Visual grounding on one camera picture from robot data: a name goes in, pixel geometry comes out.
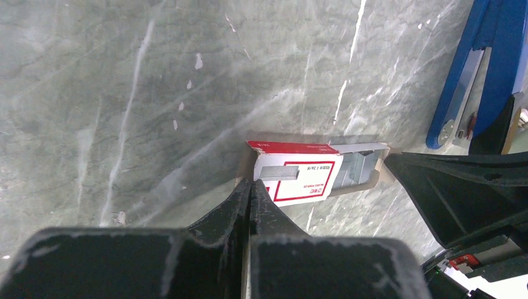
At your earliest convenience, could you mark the red white staple box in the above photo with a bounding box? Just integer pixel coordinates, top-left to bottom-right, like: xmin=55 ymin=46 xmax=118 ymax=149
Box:
xmin=235 ymin=131 xmax=393 ymax=207

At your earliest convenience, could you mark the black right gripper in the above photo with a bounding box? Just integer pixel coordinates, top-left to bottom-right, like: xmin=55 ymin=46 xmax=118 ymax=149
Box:
xmin=385 ymin=153 xmax=527 ymax=298

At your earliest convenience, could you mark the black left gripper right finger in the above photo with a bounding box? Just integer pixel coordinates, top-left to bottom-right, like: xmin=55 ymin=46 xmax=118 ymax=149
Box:
xmin=250 ymin=180 xmax=430 ymax=298

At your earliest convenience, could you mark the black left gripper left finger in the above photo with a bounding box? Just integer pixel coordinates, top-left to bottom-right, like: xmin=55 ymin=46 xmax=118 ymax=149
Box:
xmin=1 ymin=179 xmax=252 ymax=298

